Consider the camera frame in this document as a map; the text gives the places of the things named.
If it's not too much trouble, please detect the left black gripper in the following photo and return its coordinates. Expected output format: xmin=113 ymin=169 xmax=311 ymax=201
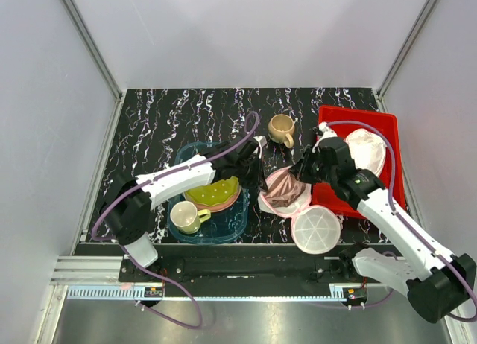
xmin=234 ymin=154 xmax=268 ymax=192

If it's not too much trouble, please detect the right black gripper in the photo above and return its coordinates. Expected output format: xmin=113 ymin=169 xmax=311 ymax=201
xmin=288 ymin=145 xmax=337 ymax=186

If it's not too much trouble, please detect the brown mauve bra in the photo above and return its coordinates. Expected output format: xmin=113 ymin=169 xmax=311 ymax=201
xmin=265 ymin=168 xmax=306 ymax=208

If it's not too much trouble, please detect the pale pink bra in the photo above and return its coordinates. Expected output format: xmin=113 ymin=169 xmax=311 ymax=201
xmin=344 ymin=128 xmax=386 ymax=176

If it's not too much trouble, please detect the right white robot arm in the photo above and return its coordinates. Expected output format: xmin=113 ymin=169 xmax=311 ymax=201
xmin=289 ymin=137 xmax=476 ymax=323

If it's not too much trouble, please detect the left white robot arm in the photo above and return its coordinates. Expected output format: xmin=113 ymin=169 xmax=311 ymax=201
xmin=98 ymin=134 xmax=268 ymax=281

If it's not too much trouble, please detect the yellow-green dotted plate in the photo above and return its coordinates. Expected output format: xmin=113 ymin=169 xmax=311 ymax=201
xmin=184 ymin=176 xmax=240 ymax=206

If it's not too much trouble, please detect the pink plate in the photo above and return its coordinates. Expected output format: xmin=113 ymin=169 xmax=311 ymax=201
xmin=183 ymin=187 xmax=241 ymax=213

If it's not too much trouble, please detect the red plastic bin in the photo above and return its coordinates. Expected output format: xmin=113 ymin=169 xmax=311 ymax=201
xmin=311 ymin=105 xmax=406 ymax=219

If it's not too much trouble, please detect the beige ceramic mug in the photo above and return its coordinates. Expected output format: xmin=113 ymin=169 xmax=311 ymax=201
xmin=268 ymin=114 xmax=295 ymax=149

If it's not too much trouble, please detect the pale yellow mug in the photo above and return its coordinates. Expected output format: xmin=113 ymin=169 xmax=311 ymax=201
xmin=170 ymin=201 xmax=212 ymax=235

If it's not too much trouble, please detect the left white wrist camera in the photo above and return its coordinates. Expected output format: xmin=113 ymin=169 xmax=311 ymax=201
xmin=253 ymin=136 xmax=268 ymax=147

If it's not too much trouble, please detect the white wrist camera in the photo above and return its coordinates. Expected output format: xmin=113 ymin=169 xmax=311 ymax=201
xmin=316 ymin=122 xmax=338 ymax=144
xmin=253 ymin=136 xmax=268 ymax=147

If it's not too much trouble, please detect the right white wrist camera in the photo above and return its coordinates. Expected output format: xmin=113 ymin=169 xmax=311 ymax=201
xmin=316 ymin=122 xmax=338 ymax=144

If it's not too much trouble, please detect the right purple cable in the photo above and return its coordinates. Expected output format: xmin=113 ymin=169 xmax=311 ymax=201
xmin=316 ymin=120 xmax=477 ymax=322

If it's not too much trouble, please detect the purple cable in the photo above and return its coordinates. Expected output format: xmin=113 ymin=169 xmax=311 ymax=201
xmin=91 ymin=111 xmax=261 ymax=329
xmin=316 ymin=120 xmax=477 ymax=322

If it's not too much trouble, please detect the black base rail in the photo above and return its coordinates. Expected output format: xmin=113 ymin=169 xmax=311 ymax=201
xmin=119 ymin=244 xmax=375 ymax=299

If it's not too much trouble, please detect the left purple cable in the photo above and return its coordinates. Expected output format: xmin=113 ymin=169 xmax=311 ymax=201
xmin=91 ymin=111 xmax=261 ymax=329

